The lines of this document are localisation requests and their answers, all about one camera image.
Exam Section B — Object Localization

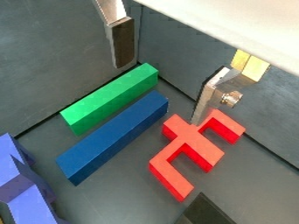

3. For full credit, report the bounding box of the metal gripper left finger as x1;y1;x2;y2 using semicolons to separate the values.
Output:
93;0;135;68

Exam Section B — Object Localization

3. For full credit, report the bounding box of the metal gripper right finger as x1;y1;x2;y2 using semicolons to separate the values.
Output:
191;66;257;125

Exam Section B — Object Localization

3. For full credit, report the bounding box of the green rectangular block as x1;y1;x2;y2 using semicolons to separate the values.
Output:
61;63;159;135

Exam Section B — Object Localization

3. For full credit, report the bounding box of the yellow puzzle board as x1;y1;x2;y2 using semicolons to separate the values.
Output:
231;50;270;82

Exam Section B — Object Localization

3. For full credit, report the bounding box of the black flat object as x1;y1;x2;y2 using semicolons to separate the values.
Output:
174;192;238;224

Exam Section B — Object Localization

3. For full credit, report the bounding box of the red branched puzzle piece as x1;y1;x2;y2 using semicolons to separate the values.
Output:
150;109;246;201

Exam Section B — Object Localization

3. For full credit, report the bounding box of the dark blue rectangular block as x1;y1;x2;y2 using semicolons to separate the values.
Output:
57;91;169;186

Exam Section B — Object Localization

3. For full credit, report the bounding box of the purple-blue puzzle piece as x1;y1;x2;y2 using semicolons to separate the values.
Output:
0;133;70;224

